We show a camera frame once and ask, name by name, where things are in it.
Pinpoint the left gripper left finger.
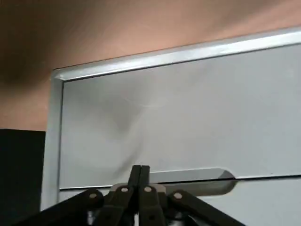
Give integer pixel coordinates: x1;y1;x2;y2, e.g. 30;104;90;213
11;165;141;226

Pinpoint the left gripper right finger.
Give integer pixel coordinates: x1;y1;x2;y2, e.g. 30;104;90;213
140;165;245;226

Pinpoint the grey drawer with wooden inside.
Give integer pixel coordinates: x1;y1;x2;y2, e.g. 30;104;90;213
58;175;301;226

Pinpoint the grey metal drawer cabinet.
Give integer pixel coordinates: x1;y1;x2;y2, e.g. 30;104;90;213
41;24;301;226

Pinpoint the grey closed drawer front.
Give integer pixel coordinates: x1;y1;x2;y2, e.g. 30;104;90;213
60;43;301;189

